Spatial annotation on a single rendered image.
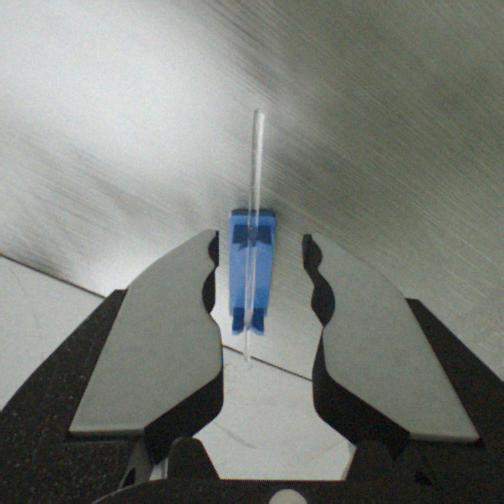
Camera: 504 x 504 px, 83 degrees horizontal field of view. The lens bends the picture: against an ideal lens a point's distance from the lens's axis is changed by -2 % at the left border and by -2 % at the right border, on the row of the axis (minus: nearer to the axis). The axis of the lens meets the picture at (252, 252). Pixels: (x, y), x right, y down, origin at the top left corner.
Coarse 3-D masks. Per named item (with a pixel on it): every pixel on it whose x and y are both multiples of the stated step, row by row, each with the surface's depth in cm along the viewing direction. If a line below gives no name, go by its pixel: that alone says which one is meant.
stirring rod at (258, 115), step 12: (252, 120) 15; (252, 132) 15; (252, 144) 15; (252, 156) 16; (252, 168) 16; (252, 180) 16; (252, 192) 17; (252, 204) 17; (252, 216) 18; (252, 228) 18; (252, 240) 18; (252, 252) 19; (252, 264) 19; (252, 276) 20; (252, 288) 21; (252, 300) 21; (252, 312) 22
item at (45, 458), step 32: (96, 320) 7; (64, 352) 6; (96, 352) 6; (32, 384) 6; (64, 384) 6; (0, 416) 5; (32, 416) 5; (64, 416) 5; (0, 448) 5; (32, 448) 5; (64, 448) 5; (96, 448) 5; (128, 448) 5; (0, 480) 4; (32, 480) 4; (64, 480) 4; (96, 480) 4; (128, 480) 5
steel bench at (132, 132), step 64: (0, 0) 14; (64, 0) 15; (128, 0) 15; (192, 0) 15; (256, 0) 15; (320, 0) 15; (384, 0) 15; (448, 0) 15; (0, 64) 16; (64, 64) 16; (128, 64) 16; (192, 64) 16; (256, 64) 16; (320, 64) 16; (384, 64) 16; (448, 64) 16; (0, 128) 18; (64, 128) 18; (128, 128) 18; (192, 128) 18; (320, 128) 18; (384, 128) 18; (448, 128) 18; (0, 192) 20; (64, 192) 20; (128, 192) 20; (192, 192) 20; (320, 192) 20; (384, 192) 20; (448, 192) 20; (64, 256) 23; (128, 256) 23; (384, 256) 23; (448, 256) 23; (448, 320) 27
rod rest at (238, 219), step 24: (240, 216) 20; (264, 216) 20; (240, 240) 19; (264, 240) 19; (240, 264) 23; (264, 264) 23; (240, 288) 24; (264, 288) 24; (240, 312) 24; (264, 312) 25
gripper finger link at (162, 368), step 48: (192, 240) 10; (144, 288) 8; (192, 288) 8; (144, 336) 7; (192, 336) 7; (96, 384) 6; (144, 384) 6; (192, 384) 6; (96, 432) 5; (144, 432) 5; (192, 432) 6
